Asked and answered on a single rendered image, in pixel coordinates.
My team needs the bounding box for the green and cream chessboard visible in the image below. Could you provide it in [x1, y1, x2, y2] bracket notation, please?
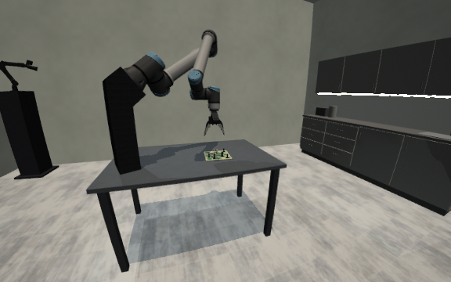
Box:
[204, 150, 232, 161]

